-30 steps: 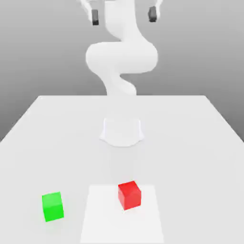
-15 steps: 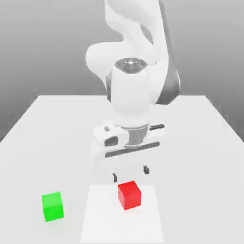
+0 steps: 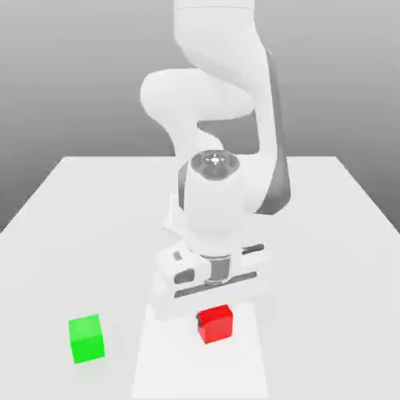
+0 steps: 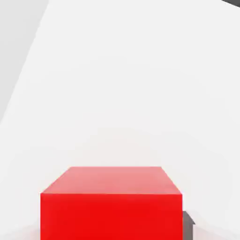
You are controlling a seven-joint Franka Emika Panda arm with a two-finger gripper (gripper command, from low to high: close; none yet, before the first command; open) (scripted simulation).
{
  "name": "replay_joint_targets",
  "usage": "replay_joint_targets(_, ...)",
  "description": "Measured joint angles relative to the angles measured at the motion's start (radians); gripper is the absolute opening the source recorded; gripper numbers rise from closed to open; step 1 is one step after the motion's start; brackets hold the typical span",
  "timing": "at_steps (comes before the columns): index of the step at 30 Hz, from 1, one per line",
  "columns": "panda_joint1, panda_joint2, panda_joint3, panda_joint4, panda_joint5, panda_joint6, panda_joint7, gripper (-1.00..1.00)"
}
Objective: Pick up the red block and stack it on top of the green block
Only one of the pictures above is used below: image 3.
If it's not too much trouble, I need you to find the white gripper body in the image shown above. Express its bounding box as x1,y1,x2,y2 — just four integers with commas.
151,252,272,322

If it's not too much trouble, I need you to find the small red cube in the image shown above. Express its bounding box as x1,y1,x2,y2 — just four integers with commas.
195,303,234,345

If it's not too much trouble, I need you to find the small green cube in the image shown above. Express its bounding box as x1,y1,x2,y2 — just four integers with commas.
68,313,106,365

